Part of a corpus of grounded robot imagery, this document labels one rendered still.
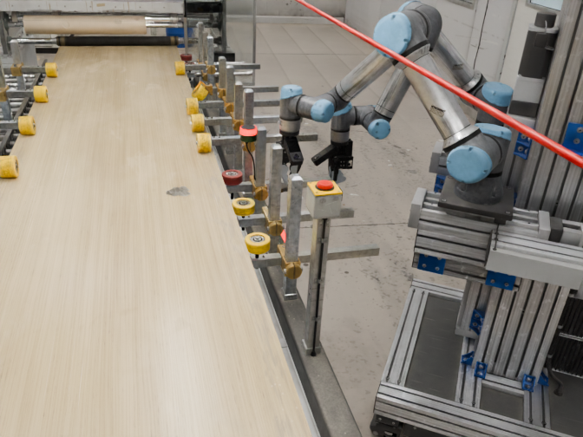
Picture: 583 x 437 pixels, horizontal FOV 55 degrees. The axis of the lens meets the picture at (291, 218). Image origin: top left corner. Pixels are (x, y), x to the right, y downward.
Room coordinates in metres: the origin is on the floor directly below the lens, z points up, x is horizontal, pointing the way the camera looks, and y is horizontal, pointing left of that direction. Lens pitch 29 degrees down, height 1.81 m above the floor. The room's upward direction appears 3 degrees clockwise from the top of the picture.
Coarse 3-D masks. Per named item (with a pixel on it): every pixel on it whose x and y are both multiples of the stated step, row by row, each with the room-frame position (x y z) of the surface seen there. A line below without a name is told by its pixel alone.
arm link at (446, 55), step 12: (444, 36) 2.17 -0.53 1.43; (444, 48) 2.16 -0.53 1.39; (444, 60) 2.16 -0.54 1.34; (456, 60) 2.17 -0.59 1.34; (456, 72) 2.18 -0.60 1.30; (468, 72) 2.19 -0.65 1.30; (480, 72) 2.22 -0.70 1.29; (456, 84) 2.21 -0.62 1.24; (468, 84) 2.18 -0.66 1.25; (480, 84) 2.18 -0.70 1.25
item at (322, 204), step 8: (312, 184) 1.26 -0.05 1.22; (336, 184) 1.27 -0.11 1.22; (312, 192) 1.23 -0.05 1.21; (320, 192) 1.21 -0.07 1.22; (328, 192) 1.22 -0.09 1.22; (336, 192) 1.22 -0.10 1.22; (312, 200) 1.22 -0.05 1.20; (320, 200) 1.21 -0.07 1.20; (328, 200) 1.21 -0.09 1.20; (336, 200) 1.22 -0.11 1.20; (312, 208) 1.21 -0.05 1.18; (320, 208) 1.21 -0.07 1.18; (328, 208) 1.21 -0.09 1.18; (336, 208) 1.22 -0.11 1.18; (312, 216) 1.21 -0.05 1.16; (320, 216) 1.21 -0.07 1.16; (328, 216) 1.22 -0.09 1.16; (336, 216) 1.22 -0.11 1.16
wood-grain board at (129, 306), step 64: (64, 64) 3.50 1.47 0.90; (128, 64) 3.59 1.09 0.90; (64, 128) 2.39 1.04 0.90; (128, 128) 2.43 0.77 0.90; (0, 192) 1.73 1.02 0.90; (64, 192) 1.76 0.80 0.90; (128, 192) 1.79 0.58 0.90; (192, 192) 1.81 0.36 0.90; (0, 256) 1.34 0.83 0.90; (64, 256) 1.36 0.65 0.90; (128, 256) 1.38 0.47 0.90; (192, 256) 1.40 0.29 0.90; (0, 320) 1.06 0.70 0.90; (64, 320) 1.08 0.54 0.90; (128, 320) 1.09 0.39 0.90; (192, 320) 1.10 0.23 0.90; (256, 320) 1.12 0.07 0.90; (0, 384) 0.86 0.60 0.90; (64, 384) 0.87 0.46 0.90; (128, 384) 0.88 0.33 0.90; (192, 384) 0.89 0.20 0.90; (256, 384) 0.90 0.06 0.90
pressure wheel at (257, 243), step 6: (252, 234) 1.53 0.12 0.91; (258, 234) 1.53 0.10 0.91; (264, 234) 1.54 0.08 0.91; (246, 240) 1.49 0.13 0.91; (252, 240) 1.50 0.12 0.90; (258, 240) 1.50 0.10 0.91; (264, 240) 1.50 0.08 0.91; (246, 246) 1.48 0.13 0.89; (252, 246) 1.47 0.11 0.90; (258, 246) 1.47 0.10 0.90; (264, 246) 1.48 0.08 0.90; (252, 252) 1.47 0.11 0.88; (258, 252) 1.47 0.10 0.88; (264, 252) 1.48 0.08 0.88
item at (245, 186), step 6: (282, 180) 2.05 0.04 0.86; (306, 180) 2.06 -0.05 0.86; (312, 180) 2.06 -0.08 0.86; (318, 180) 2.07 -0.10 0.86; (330, 180) 2.08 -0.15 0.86; (228, 186) 1.97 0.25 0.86; (234, 186) 1.98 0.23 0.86; (240, 186) 1.98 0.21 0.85; (246, 186) 1.99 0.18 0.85; (282, 186) 2.03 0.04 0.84; (306, 186) 2.06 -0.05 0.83; (228, 192) 1.97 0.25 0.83
